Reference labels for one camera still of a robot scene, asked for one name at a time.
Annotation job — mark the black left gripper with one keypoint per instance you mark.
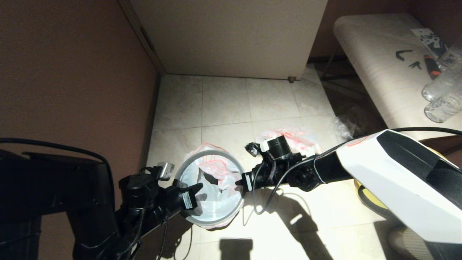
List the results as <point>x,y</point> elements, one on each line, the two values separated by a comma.
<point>151,202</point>

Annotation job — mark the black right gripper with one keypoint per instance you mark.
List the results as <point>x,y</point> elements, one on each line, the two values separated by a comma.
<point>279,162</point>

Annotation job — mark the red-printed plastic bag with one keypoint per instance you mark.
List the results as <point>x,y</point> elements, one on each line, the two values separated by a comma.
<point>220,202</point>

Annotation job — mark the red-printed bag holding bottles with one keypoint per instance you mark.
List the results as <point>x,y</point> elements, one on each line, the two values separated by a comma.
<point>303,139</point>

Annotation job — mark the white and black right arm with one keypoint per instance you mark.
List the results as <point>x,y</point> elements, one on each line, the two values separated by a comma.
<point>397,173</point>

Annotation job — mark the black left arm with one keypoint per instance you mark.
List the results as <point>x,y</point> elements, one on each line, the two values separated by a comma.
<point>54,202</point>

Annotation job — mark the yellow fabric tote bag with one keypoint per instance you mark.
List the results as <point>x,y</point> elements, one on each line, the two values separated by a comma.
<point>371,198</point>

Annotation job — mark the small black lamp box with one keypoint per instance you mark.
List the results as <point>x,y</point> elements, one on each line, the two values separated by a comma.
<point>248,182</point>
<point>187,200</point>

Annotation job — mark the crumpled clear plastic wrap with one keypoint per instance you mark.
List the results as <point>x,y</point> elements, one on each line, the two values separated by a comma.
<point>341,126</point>

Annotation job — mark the white cabinet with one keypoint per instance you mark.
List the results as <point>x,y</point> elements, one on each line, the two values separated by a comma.
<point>231,36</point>

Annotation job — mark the white wood-grain table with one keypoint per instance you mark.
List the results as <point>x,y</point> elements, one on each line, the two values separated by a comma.
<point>379,72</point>

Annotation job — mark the beige ribbed cylinder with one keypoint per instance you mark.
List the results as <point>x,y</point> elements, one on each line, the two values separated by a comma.
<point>408,245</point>

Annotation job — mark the clear plastic water bottle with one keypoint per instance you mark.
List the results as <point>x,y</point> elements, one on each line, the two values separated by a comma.
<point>443,108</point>
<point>444,79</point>

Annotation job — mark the red and black tool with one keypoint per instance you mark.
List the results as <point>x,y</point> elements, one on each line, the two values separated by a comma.
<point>431,68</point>

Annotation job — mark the blue printed paper sheet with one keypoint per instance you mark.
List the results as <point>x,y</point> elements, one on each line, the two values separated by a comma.
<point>429,39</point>

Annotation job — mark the black and white wrist camera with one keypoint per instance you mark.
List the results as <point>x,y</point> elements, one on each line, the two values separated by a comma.
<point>166,171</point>
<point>258,146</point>

